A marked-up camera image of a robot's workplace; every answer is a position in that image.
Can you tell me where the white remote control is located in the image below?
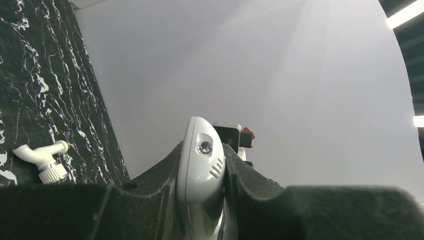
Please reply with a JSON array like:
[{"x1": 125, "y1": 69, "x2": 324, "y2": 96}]
[{"x1": 176, "y1": 116, "x2": 226, "y2": 240}]

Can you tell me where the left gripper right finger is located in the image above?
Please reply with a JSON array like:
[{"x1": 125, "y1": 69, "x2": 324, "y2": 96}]
[{"x1": 223, "y1": 145, "x2": 424, "y2": 240}]

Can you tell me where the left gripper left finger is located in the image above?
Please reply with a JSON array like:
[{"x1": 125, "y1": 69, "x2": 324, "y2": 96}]
[{"x1": 0, "y1": 144, "x2": 184, "y2": 240}]

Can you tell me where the white plastic faucet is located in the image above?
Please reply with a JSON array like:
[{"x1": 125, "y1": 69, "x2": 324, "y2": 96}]
[{"x1": 12, "y1": 140, "x2": 71, "y2": 185}]

